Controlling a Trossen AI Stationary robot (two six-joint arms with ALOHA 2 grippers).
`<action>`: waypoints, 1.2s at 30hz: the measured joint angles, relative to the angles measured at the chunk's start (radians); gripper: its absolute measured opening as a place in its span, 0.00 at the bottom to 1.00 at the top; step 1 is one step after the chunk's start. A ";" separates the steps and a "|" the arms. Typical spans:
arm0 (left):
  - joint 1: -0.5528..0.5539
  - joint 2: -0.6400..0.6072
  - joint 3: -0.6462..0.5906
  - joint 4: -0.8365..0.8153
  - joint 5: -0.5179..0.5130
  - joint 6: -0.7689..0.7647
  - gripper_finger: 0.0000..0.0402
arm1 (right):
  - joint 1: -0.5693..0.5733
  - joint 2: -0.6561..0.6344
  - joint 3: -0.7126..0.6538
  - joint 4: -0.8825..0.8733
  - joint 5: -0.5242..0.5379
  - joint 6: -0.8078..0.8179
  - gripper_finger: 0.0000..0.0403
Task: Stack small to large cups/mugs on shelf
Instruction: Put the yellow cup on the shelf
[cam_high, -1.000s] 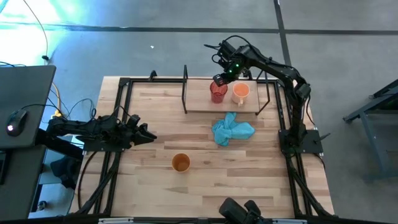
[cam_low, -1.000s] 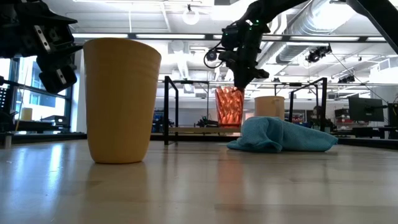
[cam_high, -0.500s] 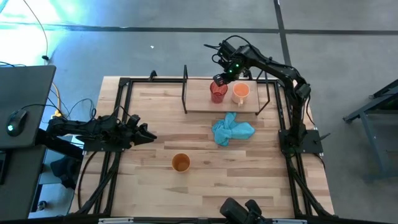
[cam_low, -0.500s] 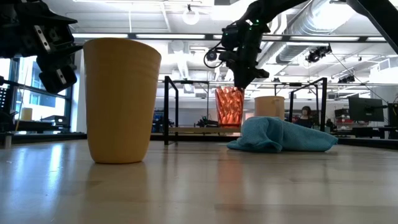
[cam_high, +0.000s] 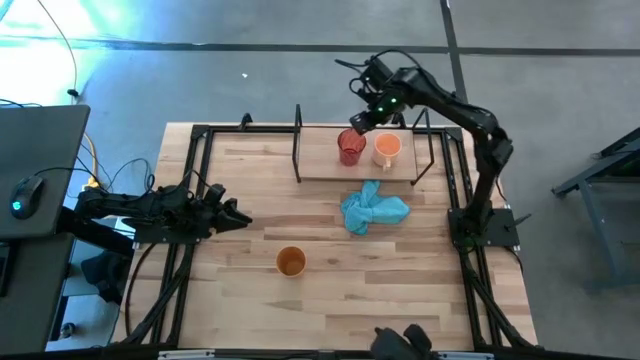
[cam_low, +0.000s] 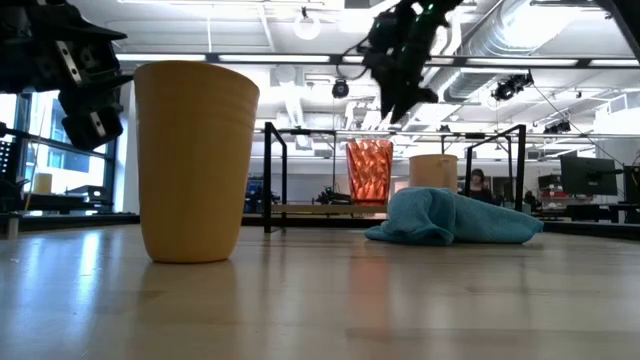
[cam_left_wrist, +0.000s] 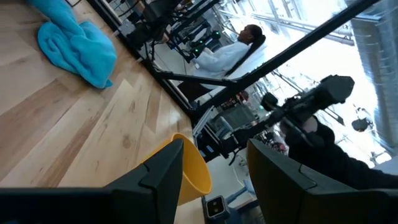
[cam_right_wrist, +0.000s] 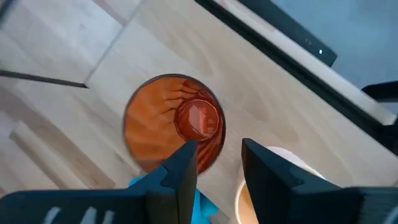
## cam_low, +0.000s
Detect black aluminium table frame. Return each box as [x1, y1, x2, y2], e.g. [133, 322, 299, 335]
[0, 212, 640, 242]

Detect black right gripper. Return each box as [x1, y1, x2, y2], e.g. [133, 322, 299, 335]
[363, 9, 451, 125]

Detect silver ventilation duct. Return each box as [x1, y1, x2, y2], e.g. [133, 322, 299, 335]
[442, 0, 616, 104]

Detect yellow plastic cup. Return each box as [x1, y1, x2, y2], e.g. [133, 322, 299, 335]
[133, 60, 261, 265]

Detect person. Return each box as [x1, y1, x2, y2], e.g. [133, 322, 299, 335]
[468, 168, 494, 204]

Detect red faceted tumbler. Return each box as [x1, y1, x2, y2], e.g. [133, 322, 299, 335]
[345, 138, 395, 207]

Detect teal cloth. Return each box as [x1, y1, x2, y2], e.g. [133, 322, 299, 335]
[363, 186, 545, 247]

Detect yellow box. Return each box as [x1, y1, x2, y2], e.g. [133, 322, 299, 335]
[33, 172, 54, 195]

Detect black case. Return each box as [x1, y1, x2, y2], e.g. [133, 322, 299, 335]
[64, 184, 109, 203]

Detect wooden shelf with black frame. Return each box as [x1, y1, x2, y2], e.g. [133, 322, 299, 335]
[263, 121, 528, 234]

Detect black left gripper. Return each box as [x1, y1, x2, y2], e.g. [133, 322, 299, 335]
[0, 0, 135, 152]

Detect black computer monitor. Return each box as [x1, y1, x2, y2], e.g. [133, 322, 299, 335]
[622, 164, 640, 204]
[559, 155, 619, 197]

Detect white ring lamp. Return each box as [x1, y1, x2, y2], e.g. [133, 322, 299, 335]
[293, 12, 322, 41]

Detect peach mug with handle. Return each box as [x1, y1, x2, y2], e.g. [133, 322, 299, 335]
[408, 153, 459, 194]

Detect long ceiling light strip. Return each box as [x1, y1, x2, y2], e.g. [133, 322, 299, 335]
[115, 51, 640, 69]

